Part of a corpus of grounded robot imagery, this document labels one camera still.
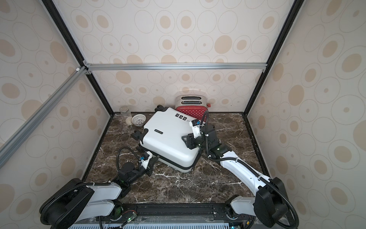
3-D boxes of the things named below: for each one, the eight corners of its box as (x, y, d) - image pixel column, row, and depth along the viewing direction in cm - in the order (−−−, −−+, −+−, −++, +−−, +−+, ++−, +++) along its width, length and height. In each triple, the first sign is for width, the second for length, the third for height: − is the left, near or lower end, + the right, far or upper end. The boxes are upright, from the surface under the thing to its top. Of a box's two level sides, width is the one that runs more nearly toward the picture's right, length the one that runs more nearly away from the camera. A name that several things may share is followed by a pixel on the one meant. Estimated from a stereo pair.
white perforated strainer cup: (132, 126, 113) (130, 122, 109) (134, 118, 118) (133, 114, 115) (145, 126, 113) (144, 122, 109) (147, 118, 118) (146, 114, 115)
